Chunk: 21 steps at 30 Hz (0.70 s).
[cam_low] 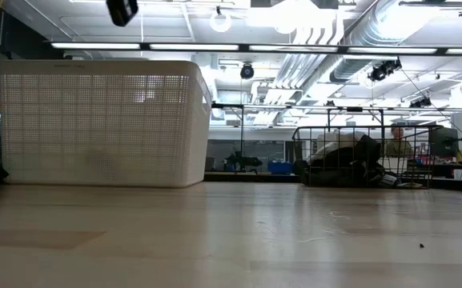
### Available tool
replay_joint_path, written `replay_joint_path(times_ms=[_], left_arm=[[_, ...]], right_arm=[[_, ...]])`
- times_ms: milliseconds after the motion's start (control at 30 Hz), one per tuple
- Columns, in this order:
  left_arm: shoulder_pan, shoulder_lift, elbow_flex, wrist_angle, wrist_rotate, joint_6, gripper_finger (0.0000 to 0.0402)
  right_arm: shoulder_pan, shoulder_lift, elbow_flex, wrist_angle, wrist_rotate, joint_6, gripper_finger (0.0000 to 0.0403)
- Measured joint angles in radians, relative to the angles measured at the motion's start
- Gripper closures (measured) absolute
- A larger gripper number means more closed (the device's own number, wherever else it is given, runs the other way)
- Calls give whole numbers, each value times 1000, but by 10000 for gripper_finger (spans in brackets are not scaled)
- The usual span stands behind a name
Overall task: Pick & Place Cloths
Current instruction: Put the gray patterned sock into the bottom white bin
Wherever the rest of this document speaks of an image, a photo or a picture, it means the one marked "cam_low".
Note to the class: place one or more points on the silver ceiling duct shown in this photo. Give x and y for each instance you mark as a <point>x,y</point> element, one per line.
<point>366,28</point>

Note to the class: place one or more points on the black table frame rail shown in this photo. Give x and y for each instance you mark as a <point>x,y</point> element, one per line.
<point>254,177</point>

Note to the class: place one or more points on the black ceiling device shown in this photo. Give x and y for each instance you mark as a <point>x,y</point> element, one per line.
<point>384,70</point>

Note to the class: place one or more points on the black background robot arm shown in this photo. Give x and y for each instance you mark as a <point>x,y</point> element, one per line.
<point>246,161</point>

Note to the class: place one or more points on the black round ceiling fixture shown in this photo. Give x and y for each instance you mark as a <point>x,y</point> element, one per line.
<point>247,71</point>

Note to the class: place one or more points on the black underwear with grey waistband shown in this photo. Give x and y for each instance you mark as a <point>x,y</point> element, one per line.
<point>346,164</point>

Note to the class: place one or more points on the white plastic laundry basket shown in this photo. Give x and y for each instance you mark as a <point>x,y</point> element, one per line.
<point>94,120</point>

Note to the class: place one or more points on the person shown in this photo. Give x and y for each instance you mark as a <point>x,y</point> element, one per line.
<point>398,146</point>

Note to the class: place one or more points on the dark background monitor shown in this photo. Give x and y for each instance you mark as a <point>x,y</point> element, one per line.
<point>447,142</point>

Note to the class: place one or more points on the blue storage bin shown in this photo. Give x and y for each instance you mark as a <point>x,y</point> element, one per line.
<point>280,167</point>

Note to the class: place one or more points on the black bar with light tubes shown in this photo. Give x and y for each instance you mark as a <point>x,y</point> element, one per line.
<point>144,46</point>

